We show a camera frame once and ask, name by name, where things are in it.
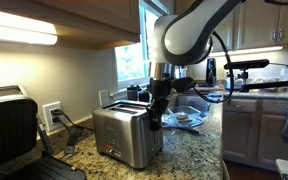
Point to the short black bottle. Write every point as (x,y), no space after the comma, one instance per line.
(144,95)

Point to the tall black grinder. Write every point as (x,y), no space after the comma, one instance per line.
(211,71)

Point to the silver stainless steel toaster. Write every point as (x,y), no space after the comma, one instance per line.
(124,133)

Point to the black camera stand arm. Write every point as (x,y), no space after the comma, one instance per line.
(270,85)

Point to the white light switch plate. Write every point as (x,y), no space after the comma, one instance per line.
(103,97)

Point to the wooden cabinet above grill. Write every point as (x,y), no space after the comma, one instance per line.
(94,20)

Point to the silver kettle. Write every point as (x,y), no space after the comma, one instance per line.
(232,82)

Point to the black panini grill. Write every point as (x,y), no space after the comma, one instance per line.
(10,136)

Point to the beige cabinets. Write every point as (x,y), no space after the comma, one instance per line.
(260,133)
(264,23)

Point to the thin under-cabinet light strip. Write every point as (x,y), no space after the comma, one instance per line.
(250,50)

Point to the beige lower cabinets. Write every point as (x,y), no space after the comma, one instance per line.
(260,133)

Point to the white wall outlet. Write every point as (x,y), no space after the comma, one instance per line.
(51,116)

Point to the glass container with blue lid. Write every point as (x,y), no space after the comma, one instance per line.
(184,116)

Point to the large under-cabinet light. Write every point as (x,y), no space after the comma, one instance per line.
(17,28)

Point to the black bottle with lid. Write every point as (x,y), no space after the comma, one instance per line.
(132,92)

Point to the window with white frame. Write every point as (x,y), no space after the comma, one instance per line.
(132,60)

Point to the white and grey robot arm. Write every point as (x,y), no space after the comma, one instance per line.
(190,30)

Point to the black stereo camera bar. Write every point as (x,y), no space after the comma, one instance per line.
(247,64)

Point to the blue sponge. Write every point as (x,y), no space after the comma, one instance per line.
(215,96)

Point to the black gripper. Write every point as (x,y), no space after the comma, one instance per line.
(160,90)

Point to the beige upper cabinets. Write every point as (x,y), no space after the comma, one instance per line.
(264,23)

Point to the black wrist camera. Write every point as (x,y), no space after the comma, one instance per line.
(183,84)

